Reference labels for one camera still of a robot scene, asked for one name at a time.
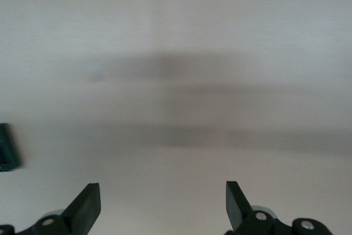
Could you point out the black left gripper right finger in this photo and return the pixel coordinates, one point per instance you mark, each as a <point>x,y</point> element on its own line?
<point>239,207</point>

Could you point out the black flip phone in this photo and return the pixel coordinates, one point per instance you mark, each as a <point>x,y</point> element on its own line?
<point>8,147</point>

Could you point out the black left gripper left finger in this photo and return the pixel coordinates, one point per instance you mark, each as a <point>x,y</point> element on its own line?
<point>82,210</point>

